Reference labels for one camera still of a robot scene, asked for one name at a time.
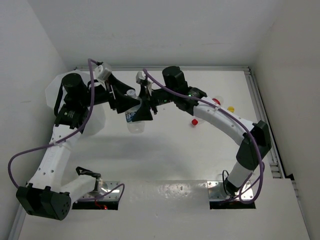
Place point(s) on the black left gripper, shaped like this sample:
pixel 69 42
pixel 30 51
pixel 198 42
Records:
pixel 123 102

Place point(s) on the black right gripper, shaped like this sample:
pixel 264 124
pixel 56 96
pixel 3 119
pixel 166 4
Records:
pixel 144 112

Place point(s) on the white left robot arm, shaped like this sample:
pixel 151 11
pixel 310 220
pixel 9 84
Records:
pixel 77 94

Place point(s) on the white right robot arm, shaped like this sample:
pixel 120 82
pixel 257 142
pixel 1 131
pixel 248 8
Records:
pixel 253 139

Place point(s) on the translucent white plastic bin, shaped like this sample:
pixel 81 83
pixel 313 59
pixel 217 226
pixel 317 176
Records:
pixel 97 119

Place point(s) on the red label clear bottle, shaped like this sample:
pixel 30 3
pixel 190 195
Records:
pixel 196 121

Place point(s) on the yellow cap small bottle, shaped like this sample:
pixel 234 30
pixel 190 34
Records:
pixel 231 109

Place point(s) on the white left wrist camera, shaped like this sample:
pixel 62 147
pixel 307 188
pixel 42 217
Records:
pixel 102 72

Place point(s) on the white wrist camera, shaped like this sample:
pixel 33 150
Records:
pixel 143 80
pixel 102 72

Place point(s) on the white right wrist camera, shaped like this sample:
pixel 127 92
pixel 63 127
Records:
pixel 143 80

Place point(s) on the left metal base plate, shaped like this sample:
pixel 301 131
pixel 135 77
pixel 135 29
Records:
pixel 106 191

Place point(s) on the metal base plate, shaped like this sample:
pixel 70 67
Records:
pixel 216 191
pixel 106 191

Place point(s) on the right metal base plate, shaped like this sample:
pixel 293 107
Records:
pixel 216 191

